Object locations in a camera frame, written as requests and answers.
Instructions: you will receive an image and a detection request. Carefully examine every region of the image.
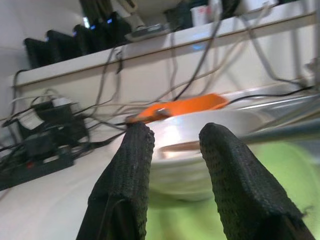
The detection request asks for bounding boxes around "white wall ledge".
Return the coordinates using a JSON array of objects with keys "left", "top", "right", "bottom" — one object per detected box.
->
[{"left": 9, "top": 4, "right": 320, "bottom": 88}]

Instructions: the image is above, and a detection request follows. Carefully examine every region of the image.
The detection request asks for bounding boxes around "black charging dock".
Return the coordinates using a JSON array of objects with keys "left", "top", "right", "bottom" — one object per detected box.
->
[{"left": 14, "top": 101, "right": 90, "bottom": 148}]

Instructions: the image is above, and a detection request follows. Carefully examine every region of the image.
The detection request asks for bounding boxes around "black box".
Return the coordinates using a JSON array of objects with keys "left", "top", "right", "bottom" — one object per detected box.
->
[{"left": 164, "top": 6, "right": 194, "bottom": 30}]

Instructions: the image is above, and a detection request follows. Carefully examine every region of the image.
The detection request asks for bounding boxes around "white bowl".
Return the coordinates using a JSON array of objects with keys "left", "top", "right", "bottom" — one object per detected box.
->
[{"left": 146, "top": 109, "right": 253, "bottom": 201}]

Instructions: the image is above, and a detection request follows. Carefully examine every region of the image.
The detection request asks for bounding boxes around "black power strip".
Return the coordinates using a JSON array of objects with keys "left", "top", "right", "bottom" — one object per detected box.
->
[{"left": 0, "top": 153, "right": 76, "bottom": 192}]

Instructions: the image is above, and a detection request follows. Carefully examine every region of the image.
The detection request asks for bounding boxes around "copper spoon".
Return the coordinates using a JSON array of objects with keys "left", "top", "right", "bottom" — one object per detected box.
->
[{"left": 158, "top": 140, "right": 202, "bottom": 154}]

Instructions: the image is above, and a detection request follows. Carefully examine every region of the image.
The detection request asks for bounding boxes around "steel sink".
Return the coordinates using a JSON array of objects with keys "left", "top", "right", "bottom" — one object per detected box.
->
[{"left": 221, "top": 86, "right": 320, "bottom": 136}]

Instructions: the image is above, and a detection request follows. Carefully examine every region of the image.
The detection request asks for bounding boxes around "grey hanging cable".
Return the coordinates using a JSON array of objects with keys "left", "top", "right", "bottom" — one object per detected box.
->
[{"left": 96, "top": 46, "right": 118, "bottom": 108}]

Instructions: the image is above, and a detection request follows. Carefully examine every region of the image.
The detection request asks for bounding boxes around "orange bowl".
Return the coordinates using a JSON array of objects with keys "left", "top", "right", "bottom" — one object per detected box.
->
[{"left": 136, "top": 93, "right": 228, "bottom": 123}]

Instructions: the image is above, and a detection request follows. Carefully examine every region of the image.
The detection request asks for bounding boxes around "white cup red print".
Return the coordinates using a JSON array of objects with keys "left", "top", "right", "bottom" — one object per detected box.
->
[{"left": 189, "top": 5, "right": 213, "bottom": 28}]

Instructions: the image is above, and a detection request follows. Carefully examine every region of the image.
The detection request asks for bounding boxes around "green plate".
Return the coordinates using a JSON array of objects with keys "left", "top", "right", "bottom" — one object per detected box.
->
[{"left": 146, "top": 142, "right": 320, "bottom": 240}]

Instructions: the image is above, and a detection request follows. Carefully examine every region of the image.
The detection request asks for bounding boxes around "black hanging cable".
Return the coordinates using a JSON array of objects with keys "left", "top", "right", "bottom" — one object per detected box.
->
[{"left": 173, "top": 9, "right": 226, "bottom": 101}]

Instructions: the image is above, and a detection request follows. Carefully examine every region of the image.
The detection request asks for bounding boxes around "black plug adapter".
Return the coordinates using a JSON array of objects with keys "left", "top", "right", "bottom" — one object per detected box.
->
[{"left": 23, "top": 133, "right": 61, "bottom": 162}]

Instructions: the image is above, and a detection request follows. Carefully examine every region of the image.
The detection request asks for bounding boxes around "black hanging strap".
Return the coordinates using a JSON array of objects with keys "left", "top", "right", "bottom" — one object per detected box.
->
[{"left": 115, "top": 48, "right": 125, "bottom": 75}]

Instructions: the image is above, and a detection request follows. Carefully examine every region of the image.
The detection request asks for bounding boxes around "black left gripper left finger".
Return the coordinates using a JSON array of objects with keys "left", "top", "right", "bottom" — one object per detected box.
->
[{"left": 76, "top": 122, "right": 156, "bottom": 240}]

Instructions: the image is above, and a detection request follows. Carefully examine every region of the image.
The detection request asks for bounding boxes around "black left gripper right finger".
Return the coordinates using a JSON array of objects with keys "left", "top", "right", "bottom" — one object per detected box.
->
[{"left": 199, "top": 122, "right": 316, "bottom": 240}]

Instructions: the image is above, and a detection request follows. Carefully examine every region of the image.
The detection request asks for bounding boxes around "white plug adapter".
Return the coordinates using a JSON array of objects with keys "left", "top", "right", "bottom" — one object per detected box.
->
[{"left": 51, "top": 96, "right": 72, "bottom": 107}]

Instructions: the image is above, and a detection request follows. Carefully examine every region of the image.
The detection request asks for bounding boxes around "long thin black cable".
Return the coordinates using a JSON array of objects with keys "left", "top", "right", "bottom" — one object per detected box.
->
[{"left": 226, "top": 86, "right": 315, "bottom": 104}]

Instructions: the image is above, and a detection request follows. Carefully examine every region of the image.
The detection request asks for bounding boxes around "black battery charger blue light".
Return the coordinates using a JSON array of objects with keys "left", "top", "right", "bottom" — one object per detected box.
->
[
  {"left": 46, "top": 29, "right": 81, "bottom": 62},
  {"left": 73, "top": 23, "right": 106, "bottom": 55},
  {"left": 23, "top": 37, "right": 55, "bottom": 70},
  {"left": 99, "top": 11, "right": 132, "bottom": 48}
]

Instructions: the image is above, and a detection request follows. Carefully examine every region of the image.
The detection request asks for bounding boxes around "white power strip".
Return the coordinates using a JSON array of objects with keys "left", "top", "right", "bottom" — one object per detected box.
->
[{"left": 124, "top": 22, "right": 173, "bottom": 43}]

